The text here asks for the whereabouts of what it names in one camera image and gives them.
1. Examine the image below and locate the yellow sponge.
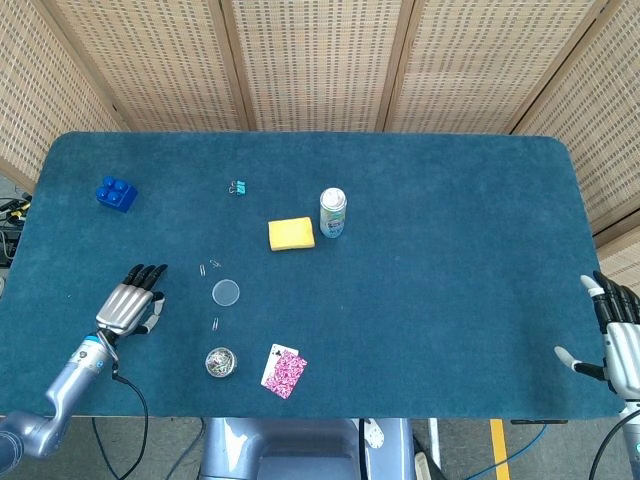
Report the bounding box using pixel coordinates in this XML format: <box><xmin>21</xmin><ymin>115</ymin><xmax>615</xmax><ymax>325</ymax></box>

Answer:
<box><xmin>267</xmin><ymin>216</ymin><xmax>317</xmax><ymax>252</ymax></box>

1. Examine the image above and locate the white table leg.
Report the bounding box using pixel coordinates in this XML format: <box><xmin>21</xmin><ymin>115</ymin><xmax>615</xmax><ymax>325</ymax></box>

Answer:
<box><xmin>414</xmin><ymin>418</ymin><xmax>442</xmax><ymax>480</ymax></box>

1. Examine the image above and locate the blue toy building brick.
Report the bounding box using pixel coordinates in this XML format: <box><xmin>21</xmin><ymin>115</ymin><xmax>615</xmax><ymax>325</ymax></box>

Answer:
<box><xmin>95</xmin><ymin>175</ymin><xmax>139</xmax><ymax>214</ymax></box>

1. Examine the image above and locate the woven wicker screen panel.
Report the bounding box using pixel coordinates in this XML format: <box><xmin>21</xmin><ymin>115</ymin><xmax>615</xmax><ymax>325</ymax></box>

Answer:
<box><xmin>512</xmin><ymin>0</ymin><xmax>640</xmax><ymax>291</ymax></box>
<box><xmin>0</xmin><ymin>0</ymin><xmax>129</xmax><ymax>194</ymax></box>
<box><xmin>219</xmin><ymin>0</ymin><xmax>416</xmax><ymax>134</ymax></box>
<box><xmin>42</xmin><ymin>0</ymin><xmax>251</xmax><ymax>134</ymax></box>
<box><xmin>383</xmin><ymin>0</ymin><xmax>619</xmax><ymax>135</ymax></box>

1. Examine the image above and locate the blue cable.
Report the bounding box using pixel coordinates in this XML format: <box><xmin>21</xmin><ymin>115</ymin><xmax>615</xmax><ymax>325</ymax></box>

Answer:
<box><xmin>477</xmin><ymin>423</ymin><xmax>551</xmax><ymax>476</ymax></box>
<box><xmin>167</xmin><ymin>418</ymin><xmax>207</xmax><ymax>480</ymax></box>

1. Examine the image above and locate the five of clubs card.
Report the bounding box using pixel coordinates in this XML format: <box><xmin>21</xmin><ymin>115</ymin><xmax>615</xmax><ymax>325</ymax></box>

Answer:
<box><xmin>260</xmin><ymin>343</ymin><xmax>300</xmax><ymax>387</ymax></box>

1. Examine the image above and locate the clear round plastic lid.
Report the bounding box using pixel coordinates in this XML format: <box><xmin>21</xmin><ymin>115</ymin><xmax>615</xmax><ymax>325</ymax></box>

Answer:
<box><xmin>211</xmin><ymin>279</ymin><xmax>240</xmax><ymax>307</ymax></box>

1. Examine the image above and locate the blue felt table cover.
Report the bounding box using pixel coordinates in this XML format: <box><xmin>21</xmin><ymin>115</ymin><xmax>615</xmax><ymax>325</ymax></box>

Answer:
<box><xmin>0</xmin><ymin>130</ymin><xmax>621</xmax><ymax>420</ymax></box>

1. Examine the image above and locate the clear jar of paper clips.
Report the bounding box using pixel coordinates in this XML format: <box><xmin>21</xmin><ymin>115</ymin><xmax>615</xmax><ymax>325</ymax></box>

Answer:
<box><xmin>204</xmin><ymin>347</ymin><xmax>239</xmax><ymax>378</ymax></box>

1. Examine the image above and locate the pink patterned playing card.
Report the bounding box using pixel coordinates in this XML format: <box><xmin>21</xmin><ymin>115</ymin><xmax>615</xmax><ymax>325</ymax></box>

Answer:
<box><xmin>263</xmin><ymin>349</ymin><xmax>309</xmax><ymax>400</ymax></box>

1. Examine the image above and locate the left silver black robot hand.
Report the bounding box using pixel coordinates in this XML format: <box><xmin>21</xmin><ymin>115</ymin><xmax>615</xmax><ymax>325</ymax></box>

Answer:
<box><xmin>94</xmin><ymin>263</ymin><xmax>169</xmax><ymax>337</ymax></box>

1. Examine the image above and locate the bundle of floor cables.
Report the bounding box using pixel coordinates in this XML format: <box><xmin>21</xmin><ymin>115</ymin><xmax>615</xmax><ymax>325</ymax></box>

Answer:
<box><xmin>0</xmin><ymin>196</ymin><xmax>34</xmax><ymax>269</ymax></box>

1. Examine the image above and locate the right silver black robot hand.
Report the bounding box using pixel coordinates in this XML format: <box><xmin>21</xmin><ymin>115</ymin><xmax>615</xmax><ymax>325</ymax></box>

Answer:
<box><xmin>553</xmin><ymin>270</ymin><xmax>640</xmax><ymax>401</ymax></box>

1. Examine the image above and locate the tall printed drink can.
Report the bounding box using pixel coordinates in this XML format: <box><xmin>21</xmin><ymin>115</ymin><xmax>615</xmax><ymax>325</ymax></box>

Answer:
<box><xmin>319</xmin><ymin>187</ymin><xmax>348</xmax><ymax>241</ymax></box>

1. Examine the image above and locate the silver blue robot torso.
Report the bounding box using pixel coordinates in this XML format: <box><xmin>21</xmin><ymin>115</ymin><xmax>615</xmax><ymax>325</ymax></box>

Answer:
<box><xmin>198</xmin><ymin>417</ymin><xmax>416</xmax><ymax>480</ymax></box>

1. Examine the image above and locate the black cable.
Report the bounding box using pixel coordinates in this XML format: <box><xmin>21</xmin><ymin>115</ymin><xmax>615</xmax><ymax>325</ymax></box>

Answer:
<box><xmin>91</xmin><ymin>372</ymin><xmax>150</xmax><ymax>480</ymax></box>
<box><xmin>587</xmin><ymin>408</ymin><xmax>629</xmax><ymax>480</ymax></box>

